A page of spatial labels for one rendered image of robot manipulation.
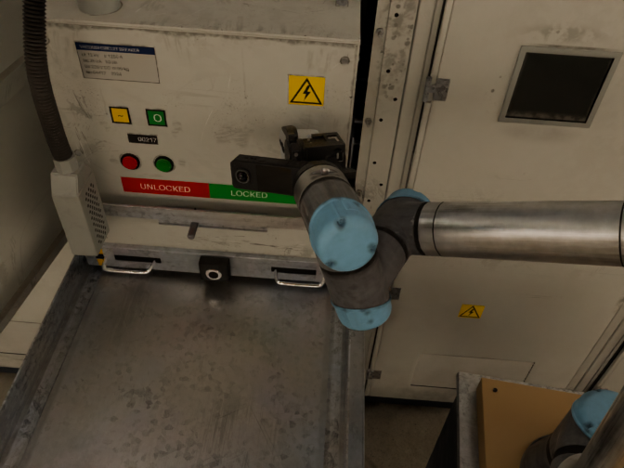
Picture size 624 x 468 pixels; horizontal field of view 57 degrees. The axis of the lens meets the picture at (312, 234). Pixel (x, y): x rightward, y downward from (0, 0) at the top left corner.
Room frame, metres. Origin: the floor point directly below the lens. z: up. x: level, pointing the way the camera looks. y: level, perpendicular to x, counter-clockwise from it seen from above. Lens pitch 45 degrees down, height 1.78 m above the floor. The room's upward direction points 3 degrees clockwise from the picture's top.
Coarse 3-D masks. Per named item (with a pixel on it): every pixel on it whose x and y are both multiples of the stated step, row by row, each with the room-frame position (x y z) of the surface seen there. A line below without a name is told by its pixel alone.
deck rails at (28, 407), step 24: (72, 264) 0.75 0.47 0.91; (72, 288) 0.72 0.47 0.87; (48, 312) 0.63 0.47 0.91; (72, 312) 0.68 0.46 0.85; (48, 336) 0.60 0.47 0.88; (72, 336) 0.62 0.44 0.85; (336, 336) 0.66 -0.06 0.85; (24, 360) 0.53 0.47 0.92; (48, 360) 0.57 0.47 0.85; (336, 360) 0.61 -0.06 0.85; (24, 384) 0.50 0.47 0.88; (48, 384) 0.52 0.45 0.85; (336, 384) 0.55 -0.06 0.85; (0, 408) 0.44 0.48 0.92; (24, 408) 0.47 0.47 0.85; (336, 408) 0.51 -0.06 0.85; (0, 432) 0.41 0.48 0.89; (24, 432) 0.43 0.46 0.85; (336, 432) 0.46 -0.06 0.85; (0, 456) 0.39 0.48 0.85; (336, 456) 0.42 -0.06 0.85
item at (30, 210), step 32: (0, 0) 0.96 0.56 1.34; (0, 32) 0.94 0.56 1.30; (0, 64) 0.91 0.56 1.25; (0, 96) 0.86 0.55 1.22; (0, 128) 0.85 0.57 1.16; (32, 128) 0.93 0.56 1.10; (0, 160) 0.82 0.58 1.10; (32, 160) 0.90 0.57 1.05; (0, 192) 0.79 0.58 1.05; (32, 192) 0.87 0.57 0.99; (0, 224) 0.76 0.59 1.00; (32, 224) 0.84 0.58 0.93; (0, 256) 0.73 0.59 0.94; (32, 256) 0.80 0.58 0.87; (0, 288) 0.70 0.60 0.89; (32, 288) 0.74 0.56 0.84; (0, 320) 0.66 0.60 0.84
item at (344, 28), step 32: (64, 0) 0.87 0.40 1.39; (128, 0) 0.89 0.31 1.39; (160, 0) 0.89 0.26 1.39; (192, 0) 0.90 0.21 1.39; (224, 0) 0.91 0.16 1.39; (256, 0) 0.92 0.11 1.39; (288, 0) 0.92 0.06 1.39; (320, 0) 0.93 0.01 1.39; (352, 0) 0.94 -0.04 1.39; (224, 32) 0.80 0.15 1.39; (256, 32) 0.80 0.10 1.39; (288, 32) 0.80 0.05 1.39; (320, 32) 0.82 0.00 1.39; (352, 32) 0.82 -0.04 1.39
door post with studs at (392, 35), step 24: (384, 0) 1.01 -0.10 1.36; (408, 0) 1.01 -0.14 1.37; (384, 24) 1.01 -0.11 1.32; (408, 24) 1.01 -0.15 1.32; (384, 48) 1.01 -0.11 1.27; (408, 48) 1.01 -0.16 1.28; (384, 72) 1.01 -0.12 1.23; (384, 96) 1.01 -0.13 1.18; (384, 120) 1.01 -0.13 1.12; (360, 144) 1.01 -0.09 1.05; (384, 144) 1.01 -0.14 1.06; (360, 168) 1.01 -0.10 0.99; (384, 168) 1.01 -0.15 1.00; (360, 192) 1.01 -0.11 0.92
